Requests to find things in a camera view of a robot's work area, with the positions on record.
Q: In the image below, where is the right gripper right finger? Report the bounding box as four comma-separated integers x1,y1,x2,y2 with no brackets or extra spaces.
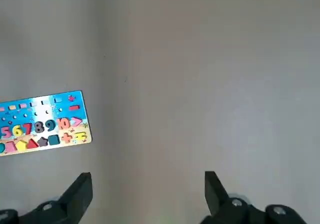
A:
199,171,309,224

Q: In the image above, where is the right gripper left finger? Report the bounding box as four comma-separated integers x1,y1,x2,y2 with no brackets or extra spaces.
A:
0,172,94,224

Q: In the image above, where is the orange number ten piece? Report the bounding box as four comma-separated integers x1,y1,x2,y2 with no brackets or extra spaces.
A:
57,118,71,130

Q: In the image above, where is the colourful wooden toy board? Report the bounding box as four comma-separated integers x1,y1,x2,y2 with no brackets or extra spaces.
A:
0,90,93,157

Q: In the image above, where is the dark blue square piece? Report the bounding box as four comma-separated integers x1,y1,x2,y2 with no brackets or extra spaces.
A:
47,134,61,146

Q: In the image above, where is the orange plus sign piece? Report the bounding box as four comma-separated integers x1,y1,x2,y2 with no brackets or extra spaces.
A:
60,132,73,144

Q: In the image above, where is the yellow equals sign piece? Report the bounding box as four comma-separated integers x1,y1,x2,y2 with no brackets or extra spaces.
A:
73,131,88,142

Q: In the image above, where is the red triangle piece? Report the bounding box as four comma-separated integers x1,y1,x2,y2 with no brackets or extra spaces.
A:
26,138,39,150

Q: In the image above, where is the yellow shape piece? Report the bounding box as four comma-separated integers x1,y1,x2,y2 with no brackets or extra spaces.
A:
15,140,28,152

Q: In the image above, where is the blue number nine piece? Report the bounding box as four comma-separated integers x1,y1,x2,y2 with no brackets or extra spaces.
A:
45,119,57,132

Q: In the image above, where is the pink square piece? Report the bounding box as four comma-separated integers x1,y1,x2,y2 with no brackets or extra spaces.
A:
4,141,17,154

